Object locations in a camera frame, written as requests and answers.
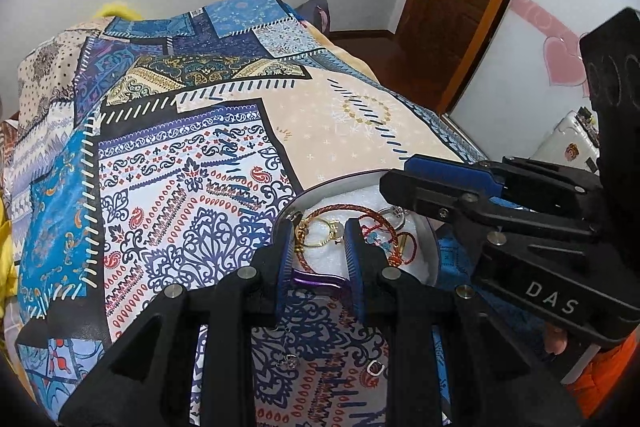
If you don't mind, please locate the purple heart-shaped tin box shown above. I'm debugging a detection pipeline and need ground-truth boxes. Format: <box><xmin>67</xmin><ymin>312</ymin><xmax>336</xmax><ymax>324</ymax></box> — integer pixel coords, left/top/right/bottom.
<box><xmin>271</xmin><ymin>168</ymin><xmax>442</xmax><ymax>295</ymax></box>

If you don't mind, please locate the red string necklace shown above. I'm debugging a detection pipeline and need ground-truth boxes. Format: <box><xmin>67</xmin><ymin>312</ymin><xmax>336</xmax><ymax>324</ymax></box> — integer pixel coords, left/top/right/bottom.
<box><xmin>364</xmin><ymin>225</ymin><xmax>419</xmax><ymax>268</ymax></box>

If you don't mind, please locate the gold ring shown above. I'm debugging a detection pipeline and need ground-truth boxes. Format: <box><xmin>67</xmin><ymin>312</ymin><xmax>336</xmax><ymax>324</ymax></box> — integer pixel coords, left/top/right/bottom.
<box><xmin>295</xmin><ymin>215</ymin><xmax>346</xmax><ymax>251</ymax></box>

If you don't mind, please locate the red gold cord bracelet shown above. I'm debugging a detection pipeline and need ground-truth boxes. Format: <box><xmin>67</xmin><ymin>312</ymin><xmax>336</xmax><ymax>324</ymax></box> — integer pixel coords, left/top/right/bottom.
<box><xmin>292</xmin><ymin>202</ymin><xmax>402</xmax><ymax>281</ymax></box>

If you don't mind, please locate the person's right hand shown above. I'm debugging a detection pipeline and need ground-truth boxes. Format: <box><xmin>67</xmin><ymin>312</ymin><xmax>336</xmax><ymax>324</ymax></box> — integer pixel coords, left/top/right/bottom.
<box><xmin>544</xmin><ymin>323</ymin><xmax>567</xmax><ymax>355</ymax></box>

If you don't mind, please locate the white case with stickers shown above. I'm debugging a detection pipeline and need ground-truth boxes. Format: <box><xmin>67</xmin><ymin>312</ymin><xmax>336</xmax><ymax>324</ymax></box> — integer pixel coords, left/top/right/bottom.
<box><xmin>532</xmin><ymin>107</ymin><xmax>600</xmax><ymax>174</ymax></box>

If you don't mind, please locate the small silver earring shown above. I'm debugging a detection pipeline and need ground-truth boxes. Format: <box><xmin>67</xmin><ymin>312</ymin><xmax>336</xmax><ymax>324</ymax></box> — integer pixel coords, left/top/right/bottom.
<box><xmin>280</xmin><ymin>329</ymin><xmax>299</xmax><ymax>371</ymax></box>

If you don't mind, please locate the yellow cloth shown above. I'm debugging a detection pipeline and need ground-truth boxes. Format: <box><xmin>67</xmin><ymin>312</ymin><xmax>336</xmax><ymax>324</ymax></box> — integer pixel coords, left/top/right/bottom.
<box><xmin>0</xmin><ymin>202</ymin><xmax>18</xmax><ymax>321</ymax></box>

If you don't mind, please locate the dark blue bag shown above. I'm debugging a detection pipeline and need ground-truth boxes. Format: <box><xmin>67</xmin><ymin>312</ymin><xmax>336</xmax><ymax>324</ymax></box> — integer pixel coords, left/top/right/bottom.
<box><xmin>295</xmin><ymin>0</ymin><xmax>331</xmax><ymax>36</ymax></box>

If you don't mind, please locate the wooden wardrobe with white doors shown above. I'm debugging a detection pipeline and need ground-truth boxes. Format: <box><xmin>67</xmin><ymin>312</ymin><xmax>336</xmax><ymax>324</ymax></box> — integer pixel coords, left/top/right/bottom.
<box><xmin>450</xmin><ymin>0</ymin><xmax>639</xmax><ymax>159</ymax></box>

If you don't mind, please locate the blue patchwork bed blanket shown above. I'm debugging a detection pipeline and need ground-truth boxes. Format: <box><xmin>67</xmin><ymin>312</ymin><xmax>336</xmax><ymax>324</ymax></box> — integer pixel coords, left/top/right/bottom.
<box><xmin>3</xmin><ymin>0</ymin><xmax>480</xmax><ymax>419</ymax></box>

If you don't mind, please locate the yellow pillow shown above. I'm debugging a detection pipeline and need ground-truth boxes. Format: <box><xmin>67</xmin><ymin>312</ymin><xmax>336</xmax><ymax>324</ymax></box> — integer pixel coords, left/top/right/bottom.
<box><xmin>93</xmin><ymin>1</ymin><xmax>143</xmax><ymax>22</ymax></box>

